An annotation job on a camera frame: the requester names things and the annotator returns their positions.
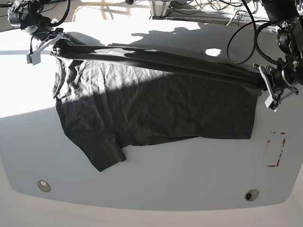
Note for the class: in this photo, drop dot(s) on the dark grey T-shirt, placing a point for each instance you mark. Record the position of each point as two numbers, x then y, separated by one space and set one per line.
110 97

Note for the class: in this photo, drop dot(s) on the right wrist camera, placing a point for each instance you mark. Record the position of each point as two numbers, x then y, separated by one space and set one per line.
34 58

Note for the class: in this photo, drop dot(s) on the red tape rectangle marking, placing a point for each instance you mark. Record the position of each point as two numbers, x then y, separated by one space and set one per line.
274 149

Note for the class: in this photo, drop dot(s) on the left table grommet hole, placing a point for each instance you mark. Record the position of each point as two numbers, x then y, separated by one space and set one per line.
44 186

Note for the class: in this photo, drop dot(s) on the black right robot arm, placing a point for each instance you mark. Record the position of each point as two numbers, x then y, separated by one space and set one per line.
27 16

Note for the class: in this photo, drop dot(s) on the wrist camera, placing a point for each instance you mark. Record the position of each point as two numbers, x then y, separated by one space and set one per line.
34 58
272 104

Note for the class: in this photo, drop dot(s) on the aluminium rail with cables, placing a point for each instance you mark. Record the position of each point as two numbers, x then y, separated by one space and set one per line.
212 16

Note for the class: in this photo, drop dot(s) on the right table grommet hole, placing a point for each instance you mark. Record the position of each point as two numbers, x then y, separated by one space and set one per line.
251 195

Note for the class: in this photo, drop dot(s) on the aluminium frame post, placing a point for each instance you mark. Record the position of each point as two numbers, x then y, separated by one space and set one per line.
159 8

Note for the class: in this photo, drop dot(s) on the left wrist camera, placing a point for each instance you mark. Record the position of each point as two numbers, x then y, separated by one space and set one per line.
272 104

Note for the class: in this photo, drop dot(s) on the table grommet hole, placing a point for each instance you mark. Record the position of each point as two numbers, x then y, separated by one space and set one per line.
251 195
44 186

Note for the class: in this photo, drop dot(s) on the black tripod stand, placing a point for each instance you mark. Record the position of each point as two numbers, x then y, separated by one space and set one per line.
3 15

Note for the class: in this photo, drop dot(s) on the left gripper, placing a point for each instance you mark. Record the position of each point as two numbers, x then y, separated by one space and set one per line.
280 83

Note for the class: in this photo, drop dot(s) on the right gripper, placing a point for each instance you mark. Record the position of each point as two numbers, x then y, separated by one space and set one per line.
43 37

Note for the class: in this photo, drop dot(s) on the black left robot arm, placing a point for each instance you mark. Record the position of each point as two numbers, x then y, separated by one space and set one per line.
285 15

